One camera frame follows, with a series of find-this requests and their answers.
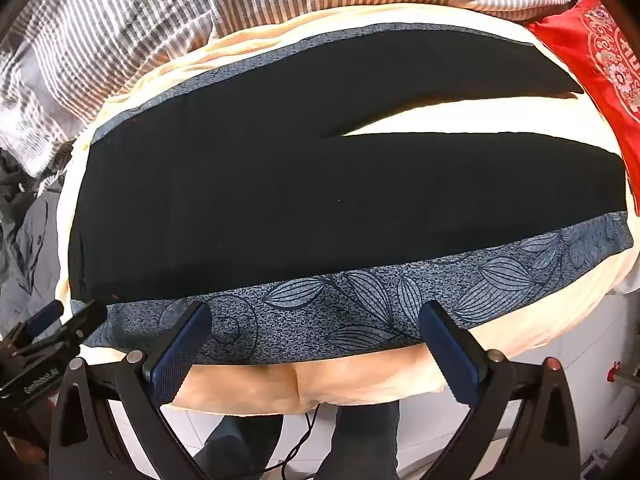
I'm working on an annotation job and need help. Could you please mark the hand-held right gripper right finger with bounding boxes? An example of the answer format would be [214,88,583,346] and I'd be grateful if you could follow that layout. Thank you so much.
[417,301,583,480]

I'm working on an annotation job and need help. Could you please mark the black pants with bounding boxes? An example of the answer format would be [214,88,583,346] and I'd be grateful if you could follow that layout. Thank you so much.
[67,27,632,306]

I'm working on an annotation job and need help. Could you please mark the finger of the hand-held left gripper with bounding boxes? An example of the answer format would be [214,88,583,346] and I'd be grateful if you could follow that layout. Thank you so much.
[10,300,66,343]
[37,300,108,356]

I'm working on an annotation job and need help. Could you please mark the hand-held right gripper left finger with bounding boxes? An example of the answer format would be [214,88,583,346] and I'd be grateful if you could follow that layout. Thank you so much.
[48,301,213,480]

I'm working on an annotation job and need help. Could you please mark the grey jacket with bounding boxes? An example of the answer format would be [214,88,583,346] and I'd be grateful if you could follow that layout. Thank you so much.
[0,150,76,341]

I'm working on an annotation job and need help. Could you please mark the blue-grey leaf-patterned cloth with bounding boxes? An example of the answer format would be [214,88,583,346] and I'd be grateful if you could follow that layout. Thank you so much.
[70,22,633,367]

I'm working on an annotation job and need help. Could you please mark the black cable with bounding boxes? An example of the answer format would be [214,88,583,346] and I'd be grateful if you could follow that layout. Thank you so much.
[265,402,322,478]

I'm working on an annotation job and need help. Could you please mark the person's left leg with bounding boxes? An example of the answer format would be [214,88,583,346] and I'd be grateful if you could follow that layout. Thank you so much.
[192,412,284,480]

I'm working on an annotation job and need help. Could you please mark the grey white striped duvet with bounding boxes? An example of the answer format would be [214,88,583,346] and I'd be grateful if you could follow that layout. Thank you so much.
[0,0,601,177]

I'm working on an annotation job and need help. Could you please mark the cream blanket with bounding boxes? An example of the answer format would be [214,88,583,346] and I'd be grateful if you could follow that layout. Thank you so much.
[35,7,640,417]

